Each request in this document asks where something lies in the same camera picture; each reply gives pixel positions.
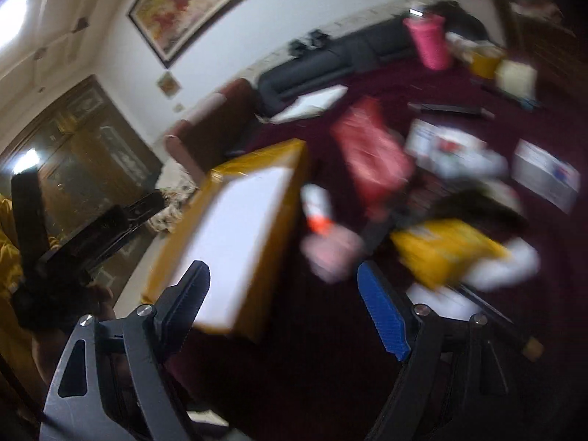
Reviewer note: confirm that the red packet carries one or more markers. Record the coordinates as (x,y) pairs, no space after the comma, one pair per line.
(372,156)

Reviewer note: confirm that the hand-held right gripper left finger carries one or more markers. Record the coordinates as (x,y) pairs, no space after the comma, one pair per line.
(193,298)

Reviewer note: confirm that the black pen grey ends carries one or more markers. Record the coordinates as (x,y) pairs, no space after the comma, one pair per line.
(450,109)

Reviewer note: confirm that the large framed painting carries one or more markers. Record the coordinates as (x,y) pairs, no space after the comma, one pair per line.
(193,4)

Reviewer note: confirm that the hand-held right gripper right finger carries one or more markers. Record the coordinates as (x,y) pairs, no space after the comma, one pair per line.
(383,312)

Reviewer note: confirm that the white box blue red print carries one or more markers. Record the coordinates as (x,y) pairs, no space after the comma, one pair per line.
(544,174)

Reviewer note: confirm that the white paper sheet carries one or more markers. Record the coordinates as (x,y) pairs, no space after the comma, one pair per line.
(312,101)

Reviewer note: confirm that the brown chair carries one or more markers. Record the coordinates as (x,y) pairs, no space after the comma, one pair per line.
(216,124)

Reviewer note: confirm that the floral patterned cloth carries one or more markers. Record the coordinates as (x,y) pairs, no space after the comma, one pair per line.
(177,202)

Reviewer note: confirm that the small wall picture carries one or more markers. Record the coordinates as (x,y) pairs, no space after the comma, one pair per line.
(166,83)

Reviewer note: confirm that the small white container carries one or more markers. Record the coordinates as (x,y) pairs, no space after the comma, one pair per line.
(464,46)

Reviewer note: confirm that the black pen tan end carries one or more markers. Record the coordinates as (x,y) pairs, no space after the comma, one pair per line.
(505,326)

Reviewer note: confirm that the person's yellow clothing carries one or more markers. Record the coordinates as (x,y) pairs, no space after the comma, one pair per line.
(8,248)

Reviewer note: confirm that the yellow packet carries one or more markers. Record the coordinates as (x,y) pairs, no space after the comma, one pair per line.
(441,248)

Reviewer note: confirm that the yellow cardboard box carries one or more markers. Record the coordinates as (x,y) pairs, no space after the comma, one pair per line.
(280,220)

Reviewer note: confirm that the black packet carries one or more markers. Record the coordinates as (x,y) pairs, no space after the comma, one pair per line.
(477,206)

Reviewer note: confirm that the white bottle orange cap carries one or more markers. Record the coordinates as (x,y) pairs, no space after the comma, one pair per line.
(314,202)

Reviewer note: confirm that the wooden glass cabinet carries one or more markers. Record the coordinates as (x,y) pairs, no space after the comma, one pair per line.
(92,147)

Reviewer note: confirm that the dark grey sofa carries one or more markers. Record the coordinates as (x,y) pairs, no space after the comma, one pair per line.
(330,62)

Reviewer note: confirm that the white notepad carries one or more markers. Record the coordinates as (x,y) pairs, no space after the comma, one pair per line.
(515,77)

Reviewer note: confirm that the maroon tablecloth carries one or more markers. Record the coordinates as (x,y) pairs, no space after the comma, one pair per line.
(390,82)

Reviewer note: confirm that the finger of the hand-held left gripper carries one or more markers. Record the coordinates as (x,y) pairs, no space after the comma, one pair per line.
(144,209)

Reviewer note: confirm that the wooden door frame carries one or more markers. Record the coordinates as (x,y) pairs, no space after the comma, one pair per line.
(528,4)

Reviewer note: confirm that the black bag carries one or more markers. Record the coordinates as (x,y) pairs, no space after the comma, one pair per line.
(459,18)

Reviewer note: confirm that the person's left hand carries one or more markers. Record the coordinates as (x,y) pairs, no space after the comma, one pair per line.
(102,303)

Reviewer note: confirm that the white packet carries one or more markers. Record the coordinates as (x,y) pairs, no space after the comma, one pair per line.
(514,262)

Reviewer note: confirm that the yellow cup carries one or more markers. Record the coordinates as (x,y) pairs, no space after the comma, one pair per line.
(484,63)

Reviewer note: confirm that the pink packet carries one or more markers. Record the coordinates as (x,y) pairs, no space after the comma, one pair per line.
(330,252)

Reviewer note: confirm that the pink cup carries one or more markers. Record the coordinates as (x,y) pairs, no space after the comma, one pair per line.
(429,39)

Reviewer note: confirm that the clear plastic container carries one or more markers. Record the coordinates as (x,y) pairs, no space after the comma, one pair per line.
(441,147)

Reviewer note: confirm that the dark pen blue tip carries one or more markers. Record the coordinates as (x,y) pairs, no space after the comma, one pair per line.
(514,96)

